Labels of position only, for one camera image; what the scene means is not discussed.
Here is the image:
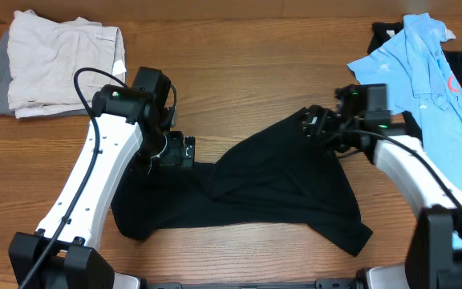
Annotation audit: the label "folded grey garment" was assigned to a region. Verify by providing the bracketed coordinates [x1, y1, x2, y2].
[0, 31, 87, 118]

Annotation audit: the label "light blue t-shirt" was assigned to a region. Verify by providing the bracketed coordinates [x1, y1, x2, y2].
[348, 14, 462, 191]

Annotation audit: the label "folded beige shorts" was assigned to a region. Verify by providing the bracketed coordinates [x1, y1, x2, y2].
[7, 10, 127, 119]

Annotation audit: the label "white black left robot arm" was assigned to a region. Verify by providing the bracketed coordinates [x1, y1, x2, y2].
[9, 85, 195, 289]

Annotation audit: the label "plain black t-shirt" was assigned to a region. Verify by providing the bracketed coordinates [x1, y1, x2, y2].
[111, 108, 372, 256]

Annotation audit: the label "black logo t-shirt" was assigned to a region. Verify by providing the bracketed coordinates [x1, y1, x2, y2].
[367, 22, 462, 140]

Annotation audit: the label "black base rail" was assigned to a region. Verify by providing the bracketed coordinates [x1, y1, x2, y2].
[139, 278, 368, 289]

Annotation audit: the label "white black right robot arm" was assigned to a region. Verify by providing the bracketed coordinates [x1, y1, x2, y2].
[302, 84, 462, 289]

